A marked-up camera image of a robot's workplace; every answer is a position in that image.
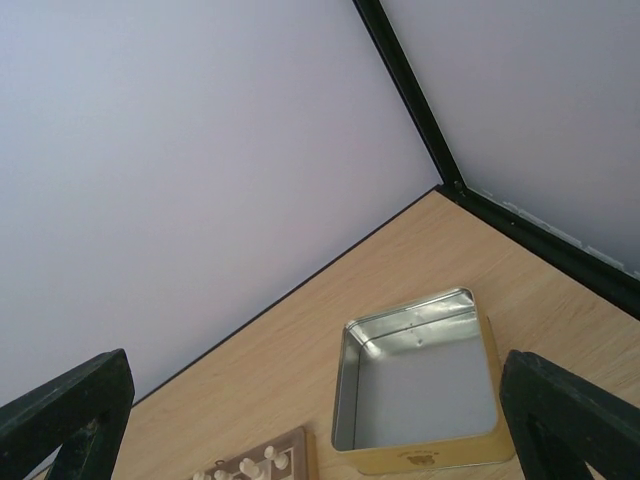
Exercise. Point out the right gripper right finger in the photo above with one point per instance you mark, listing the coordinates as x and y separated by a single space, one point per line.
563 426

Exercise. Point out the wooden chess board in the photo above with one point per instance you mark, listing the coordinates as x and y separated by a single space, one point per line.
290 456

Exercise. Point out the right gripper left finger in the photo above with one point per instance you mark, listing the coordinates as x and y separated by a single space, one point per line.
80 415

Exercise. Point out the gold tin box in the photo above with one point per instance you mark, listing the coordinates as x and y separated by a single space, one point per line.
418 388

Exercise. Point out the black enclosure frame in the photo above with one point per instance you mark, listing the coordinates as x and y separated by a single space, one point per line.
529 111

